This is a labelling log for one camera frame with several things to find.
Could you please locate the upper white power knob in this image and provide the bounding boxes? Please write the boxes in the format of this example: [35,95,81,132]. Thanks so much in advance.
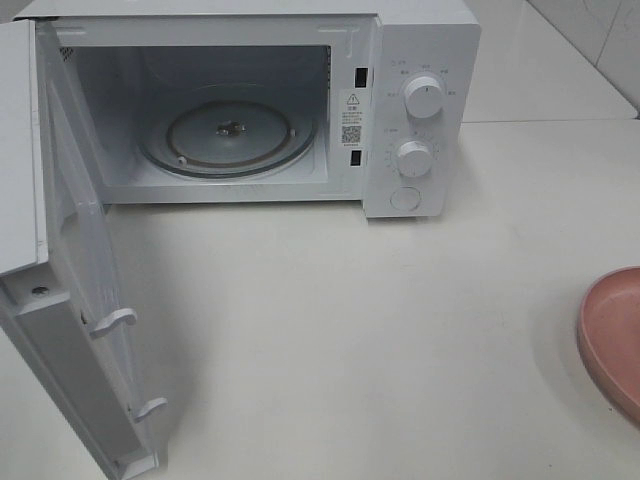
[403,72,445,119]

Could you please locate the glass microwave turntable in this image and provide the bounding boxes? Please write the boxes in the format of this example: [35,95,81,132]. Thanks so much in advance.
[137,84,326,179]

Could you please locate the white warning sticker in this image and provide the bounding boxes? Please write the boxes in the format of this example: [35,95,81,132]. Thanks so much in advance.
[338,89,367,147]

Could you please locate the pink round plate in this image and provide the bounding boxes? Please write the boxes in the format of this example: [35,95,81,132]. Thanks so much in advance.
[577,266,639,423]

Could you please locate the white microwave oven body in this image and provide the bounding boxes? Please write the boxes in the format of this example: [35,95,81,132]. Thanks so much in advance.
[9,1,481,218]

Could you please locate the round white door button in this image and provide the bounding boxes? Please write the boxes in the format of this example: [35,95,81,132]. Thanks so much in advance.
[390,187,421,212]

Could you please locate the white timer knob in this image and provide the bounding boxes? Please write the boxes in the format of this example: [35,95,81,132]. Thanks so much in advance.
[396,140,434,178]

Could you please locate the white microwave door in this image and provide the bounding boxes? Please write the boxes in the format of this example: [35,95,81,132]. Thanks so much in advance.
[1,19,166,479]

